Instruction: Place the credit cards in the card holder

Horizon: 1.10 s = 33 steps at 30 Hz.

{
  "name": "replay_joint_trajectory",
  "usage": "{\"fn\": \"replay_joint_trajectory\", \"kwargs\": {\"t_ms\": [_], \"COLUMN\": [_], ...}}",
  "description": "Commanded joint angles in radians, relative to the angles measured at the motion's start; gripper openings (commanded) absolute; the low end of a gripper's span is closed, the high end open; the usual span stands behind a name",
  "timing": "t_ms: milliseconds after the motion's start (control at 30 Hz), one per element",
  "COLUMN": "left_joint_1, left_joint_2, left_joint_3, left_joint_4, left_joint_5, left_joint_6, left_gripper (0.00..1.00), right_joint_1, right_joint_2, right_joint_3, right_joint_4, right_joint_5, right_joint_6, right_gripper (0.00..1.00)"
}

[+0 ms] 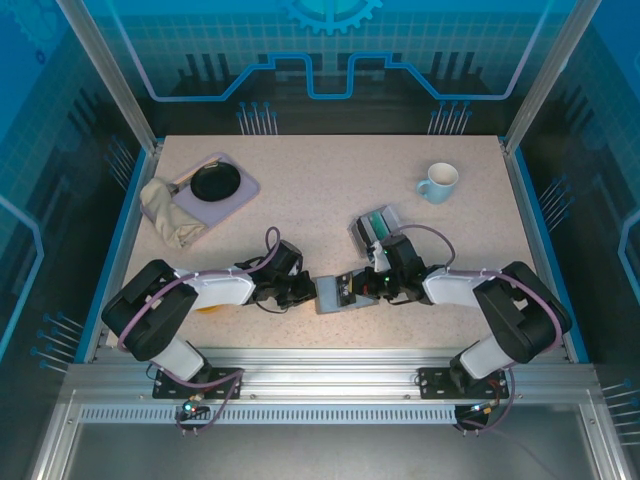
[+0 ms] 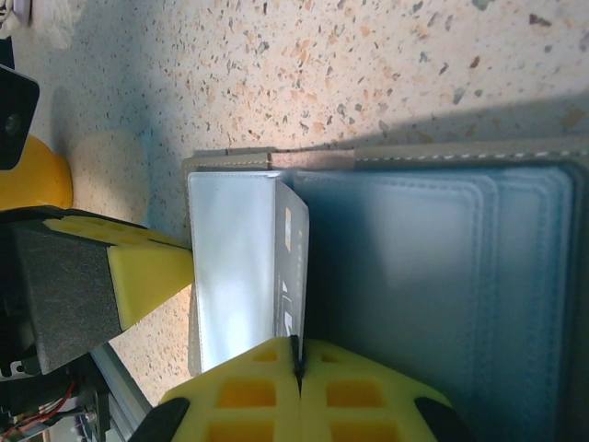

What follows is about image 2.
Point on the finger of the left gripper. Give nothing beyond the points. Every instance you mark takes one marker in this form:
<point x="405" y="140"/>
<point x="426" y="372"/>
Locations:
<point x="147" y="281"/>
<point x="115" y="230"/>

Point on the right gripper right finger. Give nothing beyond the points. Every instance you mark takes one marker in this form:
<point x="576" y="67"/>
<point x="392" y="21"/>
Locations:
<point x="368" y="396"/>

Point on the grey card holder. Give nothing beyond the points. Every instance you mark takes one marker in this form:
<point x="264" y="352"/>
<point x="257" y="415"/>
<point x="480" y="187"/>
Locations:
<point x="460" y="276"/>

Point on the beige cloth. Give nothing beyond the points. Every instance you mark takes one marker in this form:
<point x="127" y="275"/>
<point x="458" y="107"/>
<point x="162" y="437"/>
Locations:
<point x="55" y="23"/>

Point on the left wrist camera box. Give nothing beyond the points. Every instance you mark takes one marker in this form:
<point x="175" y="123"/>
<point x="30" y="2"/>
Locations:
<point x="14" y="124"/>

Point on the yellow bowl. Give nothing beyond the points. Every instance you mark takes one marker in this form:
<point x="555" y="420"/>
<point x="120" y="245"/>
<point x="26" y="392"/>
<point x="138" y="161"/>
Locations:
<point x="46" y="179"/>

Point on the aluminium frame rail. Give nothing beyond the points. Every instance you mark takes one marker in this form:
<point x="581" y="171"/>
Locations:
<point x="124" y="391"/>

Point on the dark credit card white print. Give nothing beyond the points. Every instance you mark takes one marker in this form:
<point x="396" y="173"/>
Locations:
<point x="292" y="258"/>

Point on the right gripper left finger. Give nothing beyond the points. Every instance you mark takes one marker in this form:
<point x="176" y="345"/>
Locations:
<point x="239" y="396"/>

